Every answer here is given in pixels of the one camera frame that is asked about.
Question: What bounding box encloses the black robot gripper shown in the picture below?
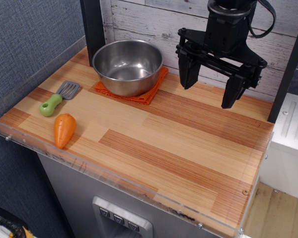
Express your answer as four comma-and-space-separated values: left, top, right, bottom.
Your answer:
176, 4, 267, 109

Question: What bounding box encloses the orange toy carrot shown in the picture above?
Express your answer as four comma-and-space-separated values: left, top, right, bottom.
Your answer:
54, 114, 76, 149

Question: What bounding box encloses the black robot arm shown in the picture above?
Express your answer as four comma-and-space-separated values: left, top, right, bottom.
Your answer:
176, 0, 267, 109

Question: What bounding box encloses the silver metal bowl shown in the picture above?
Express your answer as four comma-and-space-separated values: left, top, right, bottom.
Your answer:
92, 40, 163, 97

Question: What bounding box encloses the orange folded cloth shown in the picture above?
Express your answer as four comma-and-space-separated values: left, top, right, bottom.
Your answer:
94, 66, 169, 105

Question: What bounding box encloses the white ribbed box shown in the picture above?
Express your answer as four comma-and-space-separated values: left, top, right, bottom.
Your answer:
259, 93, 298, 198

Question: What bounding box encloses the clear acrylic table guard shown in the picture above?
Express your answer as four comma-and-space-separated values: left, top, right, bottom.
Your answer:
0, 49, 273, 238

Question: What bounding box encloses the silver dispenser button panel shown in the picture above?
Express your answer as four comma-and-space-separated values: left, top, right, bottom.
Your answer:
92, 196, 153, 238

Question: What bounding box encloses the grey toy fridge cabinet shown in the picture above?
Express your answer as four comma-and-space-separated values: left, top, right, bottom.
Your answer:
37, 152, 229, 238

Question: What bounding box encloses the yellow tape object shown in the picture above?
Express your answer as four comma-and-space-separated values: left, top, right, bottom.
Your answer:
8, 226, 35, 238

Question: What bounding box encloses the black right vertical post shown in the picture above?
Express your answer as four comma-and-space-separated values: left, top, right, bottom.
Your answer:
267, 36, 298, 123

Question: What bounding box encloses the black vertical post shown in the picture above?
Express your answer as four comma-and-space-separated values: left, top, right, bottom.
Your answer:
267, 36, 298, 123
80, 0, 105, 66

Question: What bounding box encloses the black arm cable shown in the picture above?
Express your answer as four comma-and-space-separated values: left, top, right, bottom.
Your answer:
248, 0, 277, 39

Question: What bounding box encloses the black left vertical post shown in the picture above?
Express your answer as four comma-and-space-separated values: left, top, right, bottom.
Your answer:
80, 0, 105, 66

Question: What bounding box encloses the green handled grey spatula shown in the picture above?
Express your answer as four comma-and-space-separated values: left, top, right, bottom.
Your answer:
39, 80, 80, 117

